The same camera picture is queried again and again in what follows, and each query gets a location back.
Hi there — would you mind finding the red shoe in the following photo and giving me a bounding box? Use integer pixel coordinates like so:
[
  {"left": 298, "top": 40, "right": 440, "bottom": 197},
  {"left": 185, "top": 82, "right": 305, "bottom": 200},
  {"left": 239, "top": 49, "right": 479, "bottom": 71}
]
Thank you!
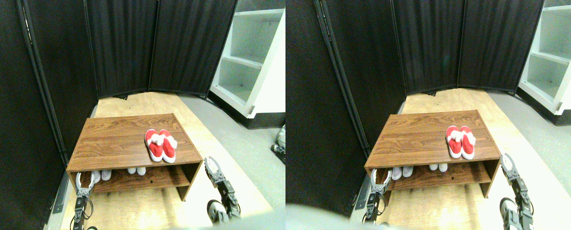
[
  {"left": 159, "top": 129, "right": 178, "bottom": 164},
  {"left": 145, "top": 129, "right": 164, "bottom": 162},
  {"left": 459, "top": 126, "right": 477, "bottom": 160},
  {"left": 445, "top": 126, "right": 463, "bottom": 159}
]

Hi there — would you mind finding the brown shoe rack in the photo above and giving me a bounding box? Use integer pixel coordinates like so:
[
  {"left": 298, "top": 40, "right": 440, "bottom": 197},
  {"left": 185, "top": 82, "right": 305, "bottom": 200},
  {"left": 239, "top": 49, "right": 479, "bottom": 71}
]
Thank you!
[
  {"left": 67, "top": 114, "right": 204, "bottom": 202},
  {"left": 365, "top": 110, "right": 503, "bottom": 207}
]

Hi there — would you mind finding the black curtain stand pole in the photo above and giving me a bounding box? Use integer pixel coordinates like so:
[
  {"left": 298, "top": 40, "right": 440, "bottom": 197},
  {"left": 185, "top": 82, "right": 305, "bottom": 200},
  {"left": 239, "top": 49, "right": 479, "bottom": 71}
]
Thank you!
[
  {"left": 314, "top": 0, "right": 368, "bottom": 156},
  {"left": 17, "top": 0, "right": 70, "bottom": 166}
]

